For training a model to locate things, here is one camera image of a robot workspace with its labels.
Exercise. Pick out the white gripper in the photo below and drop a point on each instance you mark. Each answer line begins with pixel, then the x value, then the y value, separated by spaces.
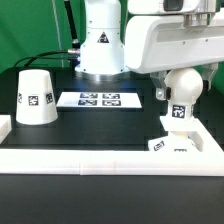
pixel 159 43

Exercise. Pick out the white lamp bulb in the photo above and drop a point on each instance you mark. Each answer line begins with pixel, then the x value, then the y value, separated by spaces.
pixel 186 86

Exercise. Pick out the white lamp base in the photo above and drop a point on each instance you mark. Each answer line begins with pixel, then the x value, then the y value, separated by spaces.
pixel 182 136

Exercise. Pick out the white lamp shade cone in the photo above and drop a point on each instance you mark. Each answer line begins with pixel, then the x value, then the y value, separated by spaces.
pixel 35 98

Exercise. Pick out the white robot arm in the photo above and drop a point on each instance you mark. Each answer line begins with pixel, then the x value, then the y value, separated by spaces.
pixel 102 55

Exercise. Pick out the white marker sheet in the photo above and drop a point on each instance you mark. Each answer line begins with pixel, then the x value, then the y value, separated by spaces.
pixel 99 100

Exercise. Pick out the white foam border frame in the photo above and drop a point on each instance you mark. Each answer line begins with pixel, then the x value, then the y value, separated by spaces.
pixel 171 155

